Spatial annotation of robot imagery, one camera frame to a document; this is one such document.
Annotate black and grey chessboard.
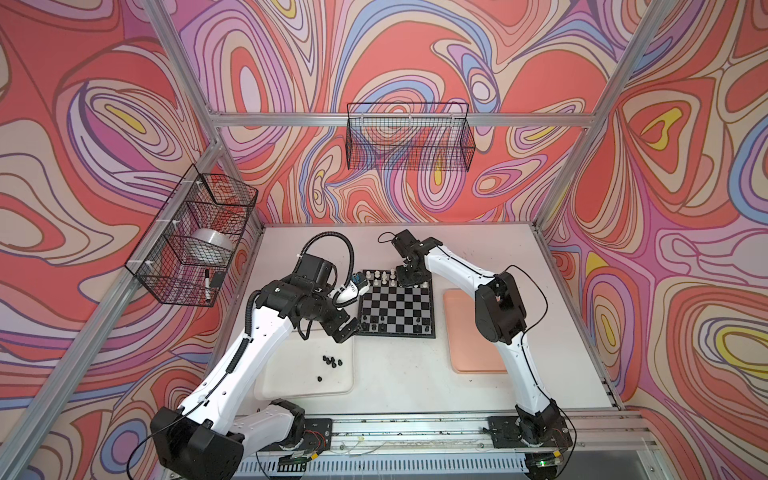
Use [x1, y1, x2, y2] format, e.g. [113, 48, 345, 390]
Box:
[357, 269, 436, 339]

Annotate black wire basket left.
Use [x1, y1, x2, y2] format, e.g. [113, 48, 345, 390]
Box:
[125, 166, 258, 307]

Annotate white plastic tray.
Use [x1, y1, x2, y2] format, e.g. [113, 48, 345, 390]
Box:
[253, 330, 355, 400]

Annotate black chess pieces in tray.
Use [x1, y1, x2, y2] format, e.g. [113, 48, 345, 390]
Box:
[317, 355, 344, 382]

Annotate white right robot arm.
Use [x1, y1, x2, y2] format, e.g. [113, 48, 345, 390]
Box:
[390, 229, 563, 446]

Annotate silver tape roll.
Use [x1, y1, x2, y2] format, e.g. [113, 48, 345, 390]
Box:
[192, 228, 235, 251]

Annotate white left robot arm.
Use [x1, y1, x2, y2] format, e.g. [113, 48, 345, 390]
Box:
[150, 253, 369, 479]

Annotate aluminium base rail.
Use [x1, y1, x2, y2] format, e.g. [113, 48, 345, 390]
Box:
[257, 410, 655, 457]

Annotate black wire basket back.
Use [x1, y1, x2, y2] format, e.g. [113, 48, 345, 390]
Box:
[345, 100, 476, 172]

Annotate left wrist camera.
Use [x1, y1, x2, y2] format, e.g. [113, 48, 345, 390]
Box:
[333, 271, 371, 308]

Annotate black wire basket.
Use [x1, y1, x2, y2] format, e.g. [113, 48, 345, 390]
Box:
[125, 166, 258, 307]
[345, 100, 476, 172]

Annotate pink plastic tray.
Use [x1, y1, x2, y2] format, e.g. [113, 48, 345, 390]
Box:
[443, 289, 506, 374]

